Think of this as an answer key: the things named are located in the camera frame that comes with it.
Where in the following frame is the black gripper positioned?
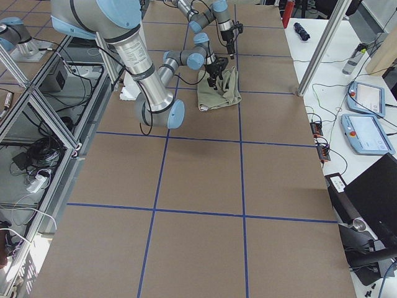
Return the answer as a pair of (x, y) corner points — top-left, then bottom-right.
(219, 21), (244, 60)
(206, 57), (229, 91)

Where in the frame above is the olive green long-sleeve shirt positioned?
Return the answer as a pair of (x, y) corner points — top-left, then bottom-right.
(197, 66), (242, 112)

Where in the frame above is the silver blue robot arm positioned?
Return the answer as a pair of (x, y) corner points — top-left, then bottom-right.
(163, 1), (243, 60)
(51, 1), (231, 129)

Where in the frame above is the dark folded umbrella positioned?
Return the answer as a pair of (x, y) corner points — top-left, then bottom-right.
(293, 22), (310, 42)

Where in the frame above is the orange black electronics module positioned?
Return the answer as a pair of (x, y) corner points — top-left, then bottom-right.
(310, 122), (323, 138)

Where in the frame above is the far teach pendant tablet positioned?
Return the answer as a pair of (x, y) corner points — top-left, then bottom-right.
(347, 81), (386, 117)

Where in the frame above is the teach pendant tablet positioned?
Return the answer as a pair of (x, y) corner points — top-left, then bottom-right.
(347, 81), (386, 117)
(341, 114), (396, 156)

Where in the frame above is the near teach pendant tablet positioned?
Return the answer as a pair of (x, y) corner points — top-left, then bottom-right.
(341, 114), (396, 156)

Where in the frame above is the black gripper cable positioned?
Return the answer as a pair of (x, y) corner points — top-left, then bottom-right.
(173, 40), (215, 85)

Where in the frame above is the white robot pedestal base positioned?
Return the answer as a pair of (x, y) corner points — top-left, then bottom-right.
(120, 73), (140, 101)

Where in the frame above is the aluminium frame post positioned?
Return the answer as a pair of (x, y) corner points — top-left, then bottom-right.
(297, 0), (351, 97)

